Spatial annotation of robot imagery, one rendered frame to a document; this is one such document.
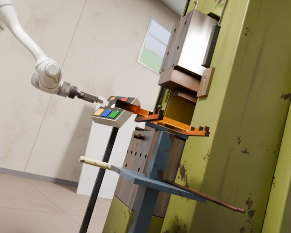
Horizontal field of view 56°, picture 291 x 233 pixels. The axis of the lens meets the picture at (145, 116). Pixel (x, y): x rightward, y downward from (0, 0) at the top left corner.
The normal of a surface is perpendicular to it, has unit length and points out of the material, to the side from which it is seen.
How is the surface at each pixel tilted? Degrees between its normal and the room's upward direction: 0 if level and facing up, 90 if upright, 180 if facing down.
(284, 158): 90
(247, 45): 90
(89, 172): 79
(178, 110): 90
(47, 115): 90
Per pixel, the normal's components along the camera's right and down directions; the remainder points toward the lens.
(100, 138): 0.68, -0.11
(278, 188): -0.89, -0.32
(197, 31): 0.36, -0.04
